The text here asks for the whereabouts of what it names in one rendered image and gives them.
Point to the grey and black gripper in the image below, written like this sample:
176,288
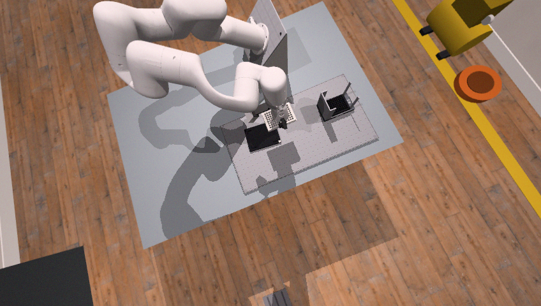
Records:
281,117

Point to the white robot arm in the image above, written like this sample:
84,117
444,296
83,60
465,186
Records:
148,68

